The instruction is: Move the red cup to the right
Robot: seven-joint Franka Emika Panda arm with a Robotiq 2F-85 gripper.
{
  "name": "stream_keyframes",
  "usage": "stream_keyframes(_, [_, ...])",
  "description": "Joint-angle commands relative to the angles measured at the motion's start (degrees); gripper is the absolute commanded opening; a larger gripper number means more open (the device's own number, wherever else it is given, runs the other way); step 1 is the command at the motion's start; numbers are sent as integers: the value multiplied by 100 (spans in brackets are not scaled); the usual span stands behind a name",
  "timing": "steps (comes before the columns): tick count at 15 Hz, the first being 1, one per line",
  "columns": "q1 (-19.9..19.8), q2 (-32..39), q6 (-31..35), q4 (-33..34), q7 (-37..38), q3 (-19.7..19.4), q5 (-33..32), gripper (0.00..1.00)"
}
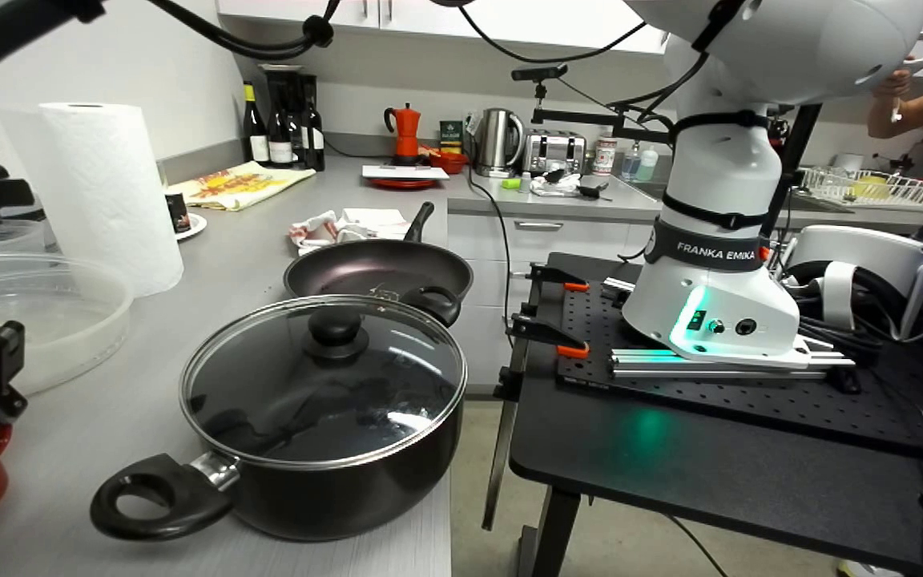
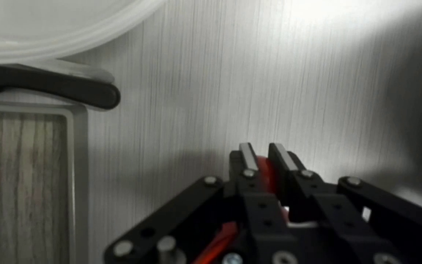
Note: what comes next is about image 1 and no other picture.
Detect black table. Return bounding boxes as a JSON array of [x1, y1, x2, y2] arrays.
[[476, 252, 923, 577]]

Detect white wall cabinets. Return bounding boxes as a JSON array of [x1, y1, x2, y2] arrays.
[[213, 0, 923, 83]]

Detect black coffee machine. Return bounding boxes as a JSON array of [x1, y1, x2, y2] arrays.
[[260, 62, 320, 164]]

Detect black clamp with orange tip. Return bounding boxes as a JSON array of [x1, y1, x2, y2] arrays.
[[510, 312, 597, 365], [522, 259, 597, 297]]

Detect black perforated mounting board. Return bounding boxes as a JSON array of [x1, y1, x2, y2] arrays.
[[552, 254, 923, 459]]

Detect small red bowl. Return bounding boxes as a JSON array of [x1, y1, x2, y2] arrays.
[[432, 149, 470, 178]]

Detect dark wine bottle white label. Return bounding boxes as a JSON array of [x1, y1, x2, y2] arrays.
[[239, 82, 271, 167]]

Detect white VR controller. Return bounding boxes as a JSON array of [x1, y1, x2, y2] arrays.
[[887, 30, 923, 101]]

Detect white paper towel roll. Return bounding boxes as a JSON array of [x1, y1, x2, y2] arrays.
[[24, 101, 186, 301]]

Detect silver toaster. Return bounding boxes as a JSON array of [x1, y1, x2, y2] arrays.
[[524, 127, 590, 179]]

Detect black stand camera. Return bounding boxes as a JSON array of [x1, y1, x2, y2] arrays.
[[510, 62, 570, 87]]

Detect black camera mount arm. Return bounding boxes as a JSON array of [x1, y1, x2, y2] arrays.
[[528, 76, 684, 149]]

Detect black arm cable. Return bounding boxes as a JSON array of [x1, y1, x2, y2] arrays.
[[145, 0, 344, 62]]

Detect yellow patterned cloth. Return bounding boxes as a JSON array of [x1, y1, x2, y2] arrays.
[[166, 162, 317, 214]]

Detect clear plastic bottle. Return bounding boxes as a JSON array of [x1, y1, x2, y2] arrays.
[[630, 139, 662, 186], [590, 134, 620, 179]]

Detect white red-striped dish towel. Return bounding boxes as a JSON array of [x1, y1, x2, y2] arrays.
[[285, 207, 414, 258]]

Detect dish rack with dishes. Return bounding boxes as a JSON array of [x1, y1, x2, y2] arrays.
[[800, 156, 923, 211]]

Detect small dark jar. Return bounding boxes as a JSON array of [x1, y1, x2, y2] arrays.
[[163, 190, 193, 238]]

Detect dark frying pan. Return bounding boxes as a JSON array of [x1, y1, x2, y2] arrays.
[[280, 198, 476, 312]]

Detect black cooking pot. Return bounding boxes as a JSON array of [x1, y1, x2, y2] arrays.
[[85, 286, 470, 550]]

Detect aluminium rails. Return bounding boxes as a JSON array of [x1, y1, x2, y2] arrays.
[[606, 343, 859, 382]]

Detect red moka pot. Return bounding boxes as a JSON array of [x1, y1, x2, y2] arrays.
[[381, 102, 427, 167]]

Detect clear plastic bowl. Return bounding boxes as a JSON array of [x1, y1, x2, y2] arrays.
[[0, 252, 135, 399]]

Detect red plate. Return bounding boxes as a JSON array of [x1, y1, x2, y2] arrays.
[[363, 172, 444, 195]]

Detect small white saucer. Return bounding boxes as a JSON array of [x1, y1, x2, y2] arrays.
[[169, 211, 209, 246]]

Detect steel electric kettle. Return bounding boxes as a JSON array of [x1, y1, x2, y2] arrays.
[[467, 105, 528, 179]]

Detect glass pot lid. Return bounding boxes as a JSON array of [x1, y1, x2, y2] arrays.
[[179, 295, 470, 474]]

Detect person hand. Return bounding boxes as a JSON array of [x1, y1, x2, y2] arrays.
[[869, 67, 921, 140]]

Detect flat white box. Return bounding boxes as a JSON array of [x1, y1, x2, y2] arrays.
[[359, 162, 453, 184]]

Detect white VR headset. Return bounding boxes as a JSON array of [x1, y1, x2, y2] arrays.
[[779, 223, 923, 343]]

